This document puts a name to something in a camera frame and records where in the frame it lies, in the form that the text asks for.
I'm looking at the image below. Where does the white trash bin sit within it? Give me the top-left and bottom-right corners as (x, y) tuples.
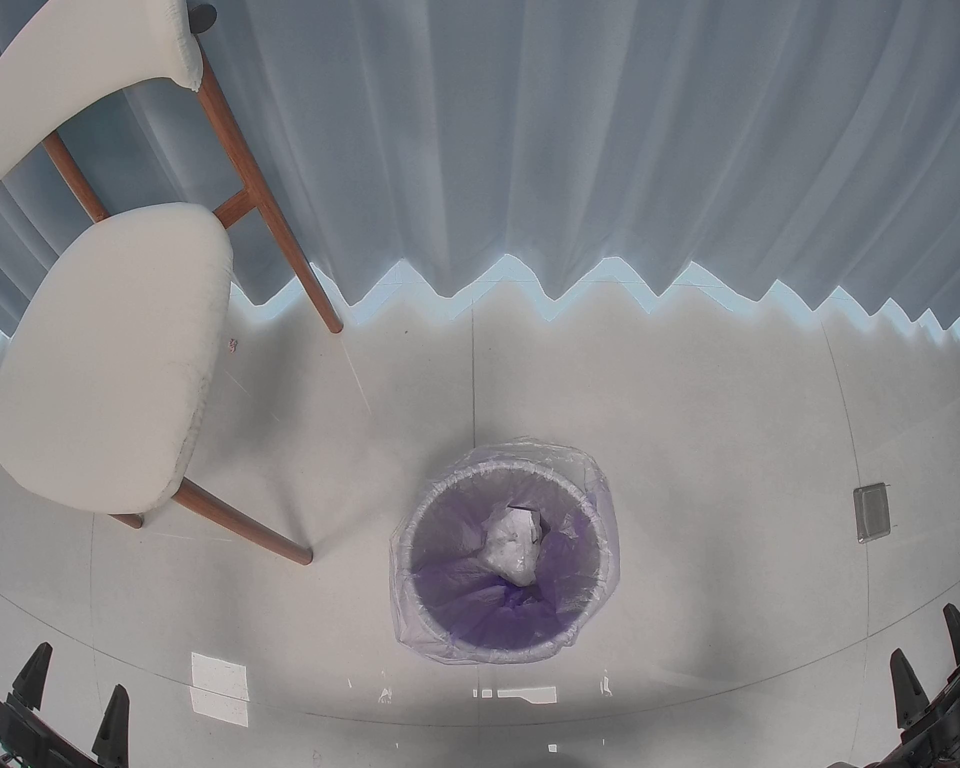
(399, 460), (609, 663)

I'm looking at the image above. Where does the white cushioned wooden chair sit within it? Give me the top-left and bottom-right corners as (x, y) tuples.
(0, 0), (345, 567)

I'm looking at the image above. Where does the purple plastic bag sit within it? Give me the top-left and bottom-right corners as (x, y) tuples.
(389, 435), (623, 666)

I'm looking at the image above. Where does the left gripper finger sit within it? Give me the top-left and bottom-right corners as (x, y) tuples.
(10, 642), (54, 711)
(90, 683), (132, 764)

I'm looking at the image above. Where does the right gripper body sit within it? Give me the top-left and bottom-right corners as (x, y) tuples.
(862, 696), (960, 768)

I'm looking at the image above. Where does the crumpled white paper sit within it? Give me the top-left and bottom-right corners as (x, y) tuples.
(483, 505), (546, 588)

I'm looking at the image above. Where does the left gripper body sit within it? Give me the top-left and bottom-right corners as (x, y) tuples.
(0, 693), (108, 768)

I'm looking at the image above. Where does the pale blue curtain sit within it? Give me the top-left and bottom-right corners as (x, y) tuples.
(0, 0), (960, 351)

